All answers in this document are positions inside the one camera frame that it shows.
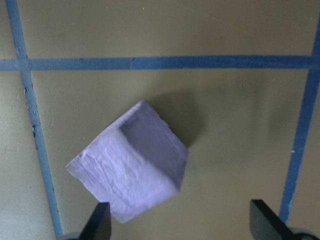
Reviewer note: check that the purple foam block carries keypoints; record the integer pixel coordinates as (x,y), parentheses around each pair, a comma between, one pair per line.
(130,162)

